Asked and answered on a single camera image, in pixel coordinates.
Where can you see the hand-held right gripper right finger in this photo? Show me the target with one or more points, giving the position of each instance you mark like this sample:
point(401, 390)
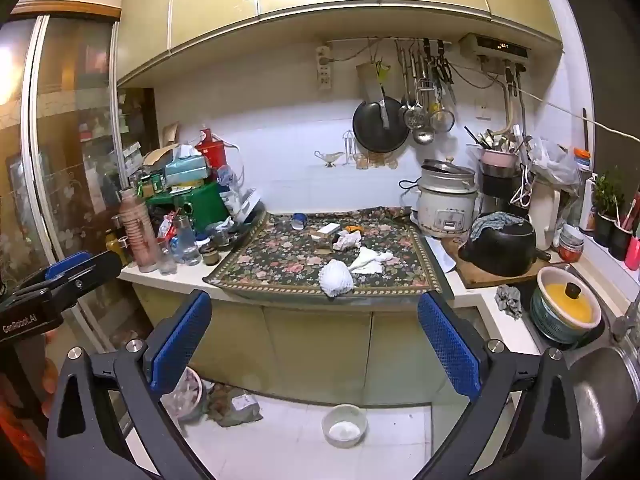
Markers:
point(450, 347)

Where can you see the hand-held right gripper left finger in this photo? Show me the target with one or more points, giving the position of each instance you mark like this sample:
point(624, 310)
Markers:
point(180, 347)

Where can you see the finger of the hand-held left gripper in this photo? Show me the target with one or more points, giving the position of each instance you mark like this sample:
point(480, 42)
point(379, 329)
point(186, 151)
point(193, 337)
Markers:
point(65, 266)
point(102, 267)

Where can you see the white plastic bowl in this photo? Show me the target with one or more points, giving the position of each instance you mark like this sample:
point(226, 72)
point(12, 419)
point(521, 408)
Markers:
point(345, 427)

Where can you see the small paper carton box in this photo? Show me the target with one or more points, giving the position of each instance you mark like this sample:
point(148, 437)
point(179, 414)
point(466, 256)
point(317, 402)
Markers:
point(327, 232)

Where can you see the trash bin with plastic bag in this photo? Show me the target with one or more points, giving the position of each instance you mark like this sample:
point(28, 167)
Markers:
point(187, 400)

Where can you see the person's left hand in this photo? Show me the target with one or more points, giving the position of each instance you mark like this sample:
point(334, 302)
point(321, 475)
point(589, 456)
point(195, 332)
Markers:
point(49, 385)

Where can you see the yellow bottle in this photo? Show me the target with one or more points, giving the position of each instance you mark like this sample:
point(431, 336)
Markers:
point(116, 247)

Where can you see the brown plastic bottle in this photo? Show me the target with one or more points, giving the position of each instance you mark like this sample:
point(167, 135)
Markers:
point(139, 235)

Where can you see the glass cup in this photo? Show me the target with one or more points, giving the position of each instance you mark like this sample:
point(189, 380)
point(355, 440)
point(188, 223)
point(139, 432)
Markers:
point(168, 260)

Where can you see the grey rag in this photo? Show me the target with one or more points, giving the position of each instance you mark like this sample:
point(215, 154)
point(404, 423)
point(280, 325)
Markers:
point(509, 301)

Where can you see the wooden cutting board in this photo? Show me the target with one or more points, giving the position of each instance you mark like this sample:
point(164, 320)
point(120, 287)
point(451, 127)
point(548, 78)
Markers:
point(470, 275)

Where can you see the grey parcel bag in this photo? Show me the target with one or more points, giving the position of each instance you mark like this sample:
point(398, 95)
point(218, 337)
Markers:
point(235, 407)

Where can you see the clear plastic bottle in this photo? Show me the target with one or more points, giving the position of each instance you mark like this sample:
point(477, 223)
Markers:
point(187, 245)

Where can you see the small dark jar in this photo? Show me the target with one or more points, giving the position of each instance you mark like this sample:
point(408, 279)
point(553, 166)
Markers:
point(209, 256)

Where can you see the black upturned wok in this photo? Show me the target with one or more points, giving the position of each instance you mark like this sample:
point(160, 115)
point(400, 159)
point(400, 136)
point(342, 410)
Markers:
point(505, 255)

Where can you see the flat white tissue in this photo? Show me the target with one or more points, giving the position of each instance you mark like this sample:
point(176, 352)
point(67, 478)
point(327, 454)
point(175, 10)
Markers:
point(367, 262)

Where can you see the green plastic container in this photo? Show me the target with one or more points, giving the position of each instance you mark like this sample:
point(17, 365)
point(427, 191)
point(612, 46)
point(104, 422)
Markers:
point(205, 205)

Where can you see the pot with yellow lid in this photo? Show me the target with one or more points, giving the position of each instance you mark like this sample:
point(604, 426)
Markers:
point(567, 305)

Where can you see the brown cardboard box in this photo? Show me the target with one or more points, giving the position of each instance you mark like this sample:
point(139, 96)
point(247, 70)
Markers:
point(160, 156)

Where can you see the teal tissue box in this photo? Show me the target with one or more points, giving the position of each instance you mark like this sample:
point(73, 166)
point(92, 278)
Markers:
point(187, 170)

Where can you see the sliding glass door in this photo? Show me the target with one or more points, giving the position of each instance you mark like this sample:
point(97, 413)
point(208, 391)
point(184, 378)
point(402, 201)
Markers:
point(65, 135)

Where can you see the white crumpled tissue ball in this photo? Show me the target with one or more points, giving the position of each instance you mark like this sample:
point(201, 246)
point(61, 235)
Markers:
point(336, 280)

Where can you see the blue grey cloth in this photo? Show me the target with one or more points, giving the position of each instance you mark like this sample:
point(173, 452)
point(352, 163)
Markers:
point(495, 222)

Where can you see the floral table mat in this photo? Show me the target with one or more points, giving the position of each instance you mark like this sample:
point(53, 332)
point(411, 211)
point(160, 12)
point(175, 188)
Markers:
point(280, 260)

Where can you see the white rice cooker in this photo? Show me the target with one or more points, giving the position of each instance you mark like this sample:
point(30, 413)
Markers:
point(445, 205)

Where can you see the small crumpled white tissue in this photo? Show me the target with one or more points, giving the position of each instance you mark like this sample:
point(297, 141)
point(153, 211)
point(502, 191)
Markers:
point(347, 241)

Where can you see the orange peel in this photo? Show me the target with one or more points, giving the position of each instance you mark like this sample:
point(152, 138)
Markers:
point(353, 230)

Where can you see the stack of small bowls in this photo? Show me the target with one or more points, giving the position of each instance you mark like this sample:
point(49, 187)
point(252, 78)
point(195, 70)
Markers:
point(571, 245)

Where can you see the red canister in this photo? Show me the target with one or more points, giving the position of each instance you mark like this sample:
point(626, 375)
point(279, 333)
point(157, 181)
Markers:
point(211, 150)

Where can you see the white thermos jug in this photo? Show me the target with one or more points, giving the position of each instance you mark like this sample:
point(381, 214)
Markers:
point(544, 215)

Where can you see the steel pot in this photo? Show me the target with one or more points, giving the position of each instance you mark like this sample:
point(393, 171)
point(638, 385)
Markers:
point(500, 185)

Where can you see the blue round cap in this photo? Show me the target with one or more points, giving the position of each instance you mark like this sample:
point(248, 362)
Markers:
point(299, 221)

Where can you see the metal faucet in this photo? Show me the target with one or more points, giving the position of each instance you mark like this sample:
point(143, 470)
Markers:
point(627, 317)

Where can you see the pink utensil holder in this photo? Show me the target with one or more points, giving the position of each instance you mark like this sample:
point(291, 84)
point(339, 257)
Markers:
point(497, 158)

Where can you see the hanging metal ladle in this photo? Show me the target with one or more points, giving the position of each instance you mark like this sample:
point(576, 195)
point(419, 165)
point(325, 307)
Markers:
point(424, 135)

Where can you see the clear plastic bag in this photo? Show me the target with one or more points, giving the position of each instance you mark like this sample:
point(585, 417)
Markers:
point(555, 160)

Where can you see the green potted plant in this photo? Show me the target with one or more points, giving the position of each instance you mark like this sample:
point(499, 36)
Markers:
point(607, 200)

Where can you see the glass gravy boat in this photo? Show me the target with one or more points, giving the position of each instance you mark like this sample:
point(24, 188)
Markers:
point(329, 157)

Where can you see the hanging mesh strainer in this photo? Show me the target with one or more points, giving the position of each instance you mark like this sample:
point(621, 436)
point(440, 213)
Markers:
point(442, 120)

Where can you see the hanging scissors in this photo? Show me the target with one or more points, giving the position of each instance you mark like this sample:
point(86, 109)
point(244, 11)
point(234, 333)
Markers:
point(444, 72)

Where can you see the white power strip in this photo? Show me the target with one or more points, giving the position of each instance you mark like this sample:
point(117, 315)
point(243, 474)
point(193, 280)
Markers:
point(324, 67)

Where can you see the yellow upper kitchen cabinet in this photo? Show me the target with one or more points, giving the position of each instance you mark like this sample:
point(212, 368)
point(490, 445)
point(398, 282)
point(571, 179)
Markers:
point(300, 5)

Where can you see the white wall socket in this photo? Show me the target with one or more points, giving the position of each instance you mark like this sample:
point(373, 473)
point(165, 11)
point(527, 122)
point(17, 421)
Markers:
point(482, 109)

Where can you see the wall water heater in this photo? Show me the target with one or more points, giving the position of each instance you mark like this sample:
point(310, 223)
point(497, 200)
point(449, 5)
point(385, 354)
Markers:
point(492, 46)

